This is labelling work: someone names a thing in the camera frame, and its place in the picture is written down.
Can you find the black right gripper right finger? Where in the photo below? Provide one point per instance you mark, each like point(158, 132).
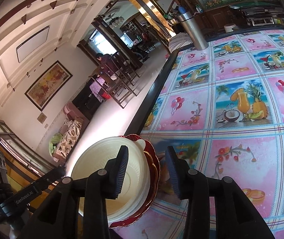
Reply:
point(187, 183)

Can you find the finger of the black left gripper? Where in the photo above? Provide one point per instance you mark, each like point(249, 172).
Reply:
point(49, 178)

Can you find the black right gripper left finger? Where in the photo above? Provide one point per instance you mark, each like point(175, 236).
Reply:
point(107, 183)

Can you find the patterned sofa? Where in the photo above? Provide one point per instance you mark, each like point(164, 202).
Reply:
point(62, 143)

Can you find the red gold-rimmed plate stack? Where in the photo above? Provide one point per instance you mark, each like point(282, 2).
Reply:
point(152, 189)

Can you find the floral plastic tablecloth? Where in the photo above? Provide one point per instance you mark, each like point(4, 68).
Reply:
point(222, 110)

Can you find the wooden dining chair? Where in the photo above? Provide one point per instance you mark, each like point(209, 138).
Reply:
point(117, 84)

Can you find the seated person in background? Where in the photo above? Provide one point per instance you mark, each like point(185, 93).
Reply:
point(104, 60)

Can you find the steel thermos flask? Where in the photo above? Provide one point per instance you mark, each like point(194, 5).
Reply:
point(190, 25)

